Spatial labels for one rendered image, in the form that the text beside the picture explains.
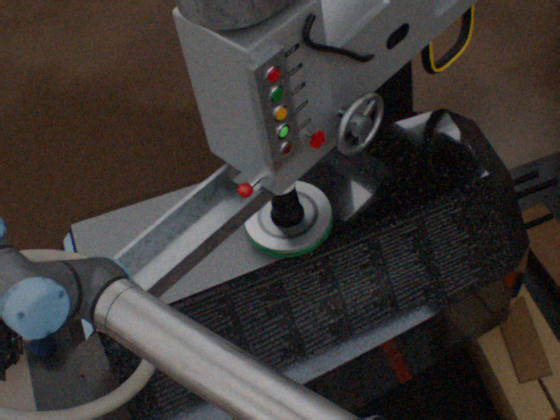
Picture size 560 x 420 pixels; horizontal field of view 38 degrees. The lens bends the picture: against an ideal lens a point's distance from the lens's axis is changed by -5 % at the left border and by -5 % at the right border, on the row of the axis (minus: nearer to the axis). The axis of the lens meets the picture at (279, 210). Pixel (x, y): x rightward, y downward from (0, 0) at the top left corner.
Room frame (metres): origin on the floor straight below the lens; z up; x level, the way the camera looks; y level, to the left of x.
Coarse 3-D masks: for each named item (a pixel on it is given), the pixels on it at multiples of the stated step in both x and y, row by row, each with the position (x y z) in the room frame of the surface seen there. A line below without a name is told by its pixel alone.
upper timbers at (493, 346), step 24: (552, 336) 1.18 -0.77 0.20; (480, 360) 1.19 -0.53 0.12; (504, 360) 1.14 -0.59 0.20; (552, 360) 1.09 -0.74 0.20; (504, 384) 1.06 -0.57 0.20; (528, 384) 1.04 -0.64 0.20; (552, 384) 1.01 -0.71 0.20; (504, 408) 1.01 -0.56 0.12; (528, 408) 0.96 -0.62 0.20; (552, 408) 0.95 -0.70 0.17
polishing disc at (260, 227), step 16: (304, 192) 1.36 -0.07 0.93; (320, 192) 1.35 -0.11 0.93; (304, 208) 1.31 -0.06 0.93; (320, 208) 1.30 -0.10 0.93; (256, 224) 1.30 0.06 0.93; (272, 224) 1.29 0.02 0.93; (304, 224) 1.27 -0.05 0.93; (320, 224) 1.26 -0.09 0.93; (256, 240) 1.25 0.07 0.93; (272, 240) 1.24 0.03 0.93; (288, 240) 1.23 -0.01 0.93; (304, 240) 1.22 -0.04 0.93
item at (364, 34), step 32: (352, 0) 1.43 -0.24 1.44; (384, 0) 1.42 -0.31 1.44; (416, 0) 1.47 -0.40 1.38; (448, 0) 1.56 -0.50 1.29; (352, 32) 1.35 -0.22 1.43; (384, 32) 1.40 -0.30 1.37; (416, 32) 1.46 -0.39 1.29; (352, 64) 1.33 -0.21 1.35; (384, 64) 1.39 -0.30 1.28; (352, 96) 1.32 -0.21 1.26
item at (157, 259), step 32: (192, 192) 1.23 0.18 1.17; (224, 192) 1.25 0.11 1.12; (256, 192) 1.20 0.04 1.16; (160, 224) 1.16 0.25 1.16; (192, 224) 1.18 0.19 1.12; (224, 224) 1.13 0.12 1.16; (128, 256) 1.10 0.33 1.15; (160, 256) 1.11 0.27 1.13; (192, 256) 1.07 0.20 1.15; (160, 288) 1.01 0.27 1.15
